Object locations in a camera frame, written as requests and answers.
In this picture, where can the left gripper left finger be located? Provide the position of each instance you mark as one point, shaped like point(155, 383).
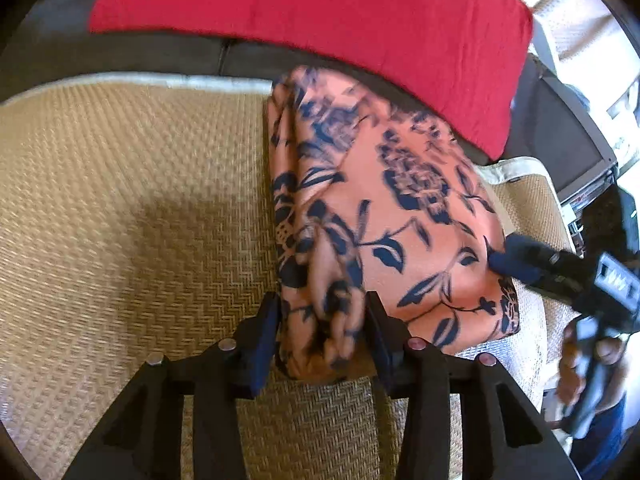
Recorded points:
point(139, 436)

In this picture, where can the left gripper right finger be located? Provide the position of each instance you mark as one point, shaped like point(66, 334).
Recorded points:
point(503, 435)

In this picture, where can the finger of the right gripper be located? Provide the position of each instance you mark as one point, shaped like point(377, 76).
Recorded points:
point(519, 258)

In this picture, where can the orange floral garment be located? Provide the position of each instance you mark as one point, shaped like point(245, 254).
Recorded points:
point(370, 198)

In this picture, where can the person's right hand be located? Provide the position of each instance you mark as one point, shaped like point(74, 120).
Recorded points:
point(610, 351)

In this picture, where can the woven rattan seat mat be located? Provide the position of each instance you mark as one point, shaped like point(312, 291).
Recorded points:
point(135, 219)

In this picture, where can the striped dotted curtain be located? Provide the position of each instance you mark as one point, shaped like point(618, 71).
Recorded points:
point(591, 52)

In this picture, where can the red cushion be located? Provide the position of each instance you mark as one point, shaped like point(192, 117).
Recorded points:
point(462, 58)

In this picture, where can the dark leather sofa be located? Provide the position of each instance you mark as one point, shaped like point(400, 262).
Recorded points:
point(549, 120)

